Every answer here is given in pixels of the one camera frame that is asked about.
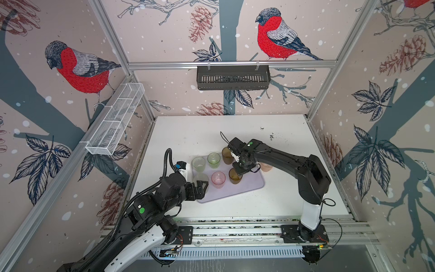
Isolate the brown textured tall glass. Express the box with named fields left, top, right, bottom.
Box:
left=222, top=147, right=234, bottom=165

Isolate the brown textured short glass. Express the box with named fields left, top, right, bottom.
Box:
left=228, top=168, right=243, bottom=184

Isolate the pink clear glass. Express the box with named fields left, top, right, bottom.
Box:
left=211, top=171, right=226, bottom=189

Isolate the pink frosted glass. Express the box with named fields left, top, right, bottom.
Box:
left=260, top=163, right=273, bottom=172

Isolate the lilac plastic tray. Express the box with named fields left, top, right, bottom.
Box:
left=192, top=156, right=265, bottom=203

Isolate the pale green textured glass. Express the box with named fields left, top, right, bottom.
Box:
left=191, top=156, right=206, bottom=173

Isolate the clear green glass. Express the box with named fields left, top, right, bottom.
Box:
left=207, top=153, right=221, bottom=169

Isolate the pale green frosted tall glass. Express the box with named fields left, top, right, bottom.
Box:
left=193, top=173, right=209, bottom=186

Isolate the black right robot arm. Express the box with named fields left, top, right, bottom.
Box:
left=228, top=138, right=331, bottom=243

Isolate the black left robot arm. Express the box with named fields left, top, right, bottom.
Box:
left=58, top=172, right=208, bottom=272

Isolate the green circuit board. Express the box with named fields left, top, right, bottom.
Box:
left=159, top=247, right=180, bottom=258

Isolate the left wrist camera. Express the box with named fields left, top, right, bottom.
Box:
left=175, top=161, right=190, bottom=181

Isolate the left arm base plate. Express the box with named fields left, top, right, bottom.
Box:
left=167, top=226, right=193, bottom=245

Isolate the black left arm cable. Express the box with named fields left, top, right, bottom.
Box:
left=74, top=148, right=177, bottom=272

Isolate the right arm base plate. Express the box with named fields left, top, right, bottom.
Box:
left=280, top=224, right=329, bottom=244

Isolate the black wall basket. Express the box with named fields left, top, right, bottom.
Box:
left=197, top=65, right=271, bottom=91

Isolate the white wire mesh shelf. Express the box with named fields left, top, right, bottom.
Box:
left=86, top=83, right=145, bottom=155

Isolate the aluminium mounting rail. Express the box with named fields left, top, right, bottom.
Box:
left=176, top=216, right=380, bottom=247

